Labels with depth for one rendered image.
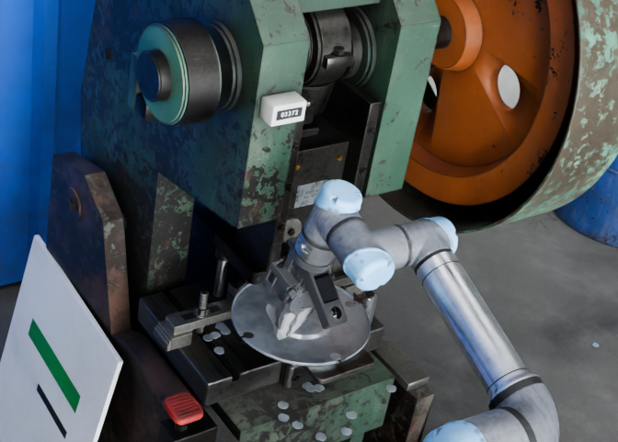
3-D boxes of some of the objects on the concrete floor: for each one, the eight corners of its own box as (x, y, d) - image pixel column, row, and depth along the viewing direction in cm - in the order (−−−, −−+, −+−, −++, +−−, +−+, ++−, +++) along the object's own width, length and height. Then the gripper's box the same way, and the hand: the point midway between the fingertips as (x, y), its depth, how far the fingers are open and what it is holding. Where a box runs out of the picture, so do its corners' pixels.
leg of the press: (405, 578, 285) (492, 289, 236) (368, 595, 278) (450, 303, 230) (217, 353, 344) (256, 85, 296) (184, 364, 338) (217, 92, 289)
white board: (53, 564, 272) (118, 361, 247) (-17, 424, 305) (34, 233, 280) (57, 563, 272) (123, 361, 247) (-13, 424, 306) (39, 233, 281)
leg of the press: (218, 668, 256) (273, 360, 207) (172, 689, 250) (218, 378, 201) (49, 405, 315) (61, 119, 267) (8, 417, 309) (14, 126, 261)
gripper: (316, 230, 211) (280, 309, 224) (278, 239, 205) (242, 319, 218) (343, 262, 207) (304, 341, 219) (304, 272, 201) (267, 352, 214)
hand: (283, 336), depth 216 cm, fingers closed
